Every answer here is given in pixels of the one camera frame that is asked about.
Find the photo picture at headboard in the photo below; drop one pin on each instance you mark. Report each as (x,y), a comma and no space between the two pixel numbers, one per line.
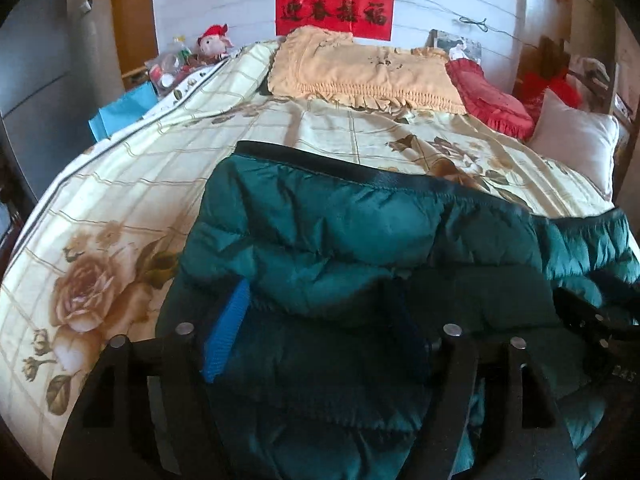
(455,46)

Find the grey wardrobe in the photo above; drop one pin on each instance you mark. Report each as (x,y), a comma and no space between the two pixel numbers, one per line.
(58,67)

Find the blue paper bag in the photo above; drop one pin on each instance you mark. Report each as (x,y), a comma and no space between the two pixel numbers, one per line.
(126,110)

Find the red banner with characters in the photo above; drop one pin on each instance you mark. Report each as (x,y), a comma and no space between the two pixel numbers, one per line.
(367,19)

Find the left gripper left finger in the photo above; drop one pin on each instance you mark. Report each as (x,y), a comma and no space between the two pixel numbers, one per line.
(111,433)

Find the plush toy with red hat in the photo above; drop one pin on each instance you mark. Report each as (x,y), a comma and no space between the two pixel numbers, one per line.
(214,44)

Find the floral cream bed quilt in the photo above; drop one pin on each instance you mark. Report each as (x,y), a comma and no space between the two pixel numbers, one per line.
(96,255)

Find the orange fringed pillow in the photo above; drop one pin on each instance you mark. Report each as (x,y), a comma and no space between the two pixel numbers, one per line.
(315,63)

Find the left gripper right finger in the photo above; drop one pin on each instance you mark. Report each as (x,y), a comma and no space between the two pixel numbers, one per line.
(490,411)

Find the white pillow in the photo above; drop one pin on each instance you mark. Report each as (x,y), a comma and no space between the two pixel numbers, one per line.
(584,141)

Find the dark green puffer jacket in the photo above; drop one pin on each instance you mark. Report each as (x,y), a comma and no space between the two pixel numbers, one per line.
(352,273)

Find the red ruffled pillow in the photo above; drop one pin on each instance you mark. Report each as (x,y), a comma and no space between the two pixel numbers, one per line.
(494,108)

